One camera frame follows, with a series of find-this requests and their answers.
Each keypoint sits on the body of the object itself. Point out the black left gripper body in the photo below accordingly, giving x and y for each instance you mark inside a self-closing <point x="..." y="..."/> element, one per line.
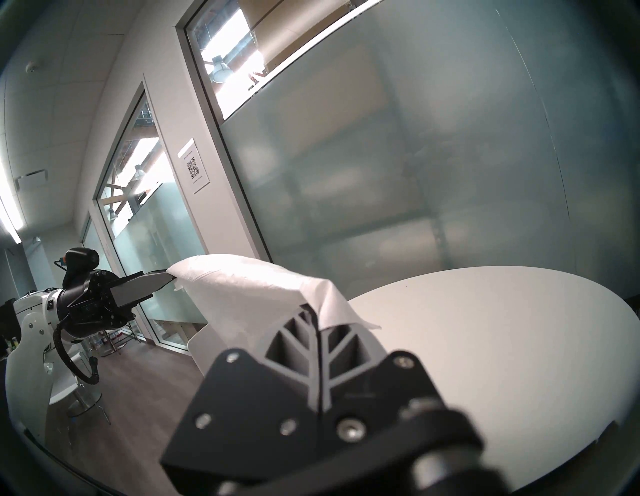
<point x="90" y="305"/>

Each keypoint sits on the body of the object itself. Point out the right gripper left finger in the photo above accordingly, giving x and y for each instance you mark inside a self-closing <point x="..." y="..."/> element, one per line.
<point x="260" y="400"/>

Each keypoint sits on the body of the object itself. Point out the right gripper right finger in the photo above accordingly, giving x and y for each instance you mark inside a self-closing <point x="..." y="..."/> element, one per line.
<point x="380" y="400"/>

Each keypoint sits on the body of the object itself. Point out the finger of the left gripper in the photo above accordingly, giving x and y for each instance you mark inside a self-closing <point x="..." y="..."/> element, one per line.
<point x="145" y="274"/>
<point x="140" y="289"/>

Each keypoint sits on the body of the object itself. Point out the white paper napkin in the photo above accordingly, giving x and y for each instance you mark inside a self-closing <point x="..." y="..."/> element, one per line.
<point x="240" y="295"/>

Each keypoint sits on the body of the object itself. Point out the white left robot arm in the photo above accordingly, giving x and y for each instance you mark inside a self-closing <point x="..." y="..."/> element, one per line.
<point x="30" y="350"/>

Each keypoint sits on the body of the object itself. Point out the ceiling light strip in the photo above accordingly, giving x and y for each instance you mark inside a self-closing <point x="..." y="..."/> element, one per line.
<point x="10" y="220"/>

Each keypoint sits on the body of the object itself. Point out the QR code paper sign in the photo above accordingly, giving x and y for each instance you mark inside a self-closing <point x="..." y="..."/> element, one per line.
<point x="193" y="167"/>

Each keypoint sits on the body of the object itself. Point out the ceiling air vent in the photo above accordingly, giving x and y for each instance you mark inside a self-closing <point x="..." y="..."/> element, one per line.
<point x="31" y="180"/>

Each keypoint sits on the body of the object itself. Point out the grey pendant lamp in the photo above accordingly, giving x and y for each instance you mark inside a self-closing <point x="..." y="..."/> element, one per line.
<point x="221" y="72"/>

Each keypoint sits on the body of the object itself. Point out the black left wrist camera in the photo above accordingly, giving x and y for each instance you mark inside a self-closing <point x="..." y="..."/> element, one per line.
<point x="82" y="262"/>

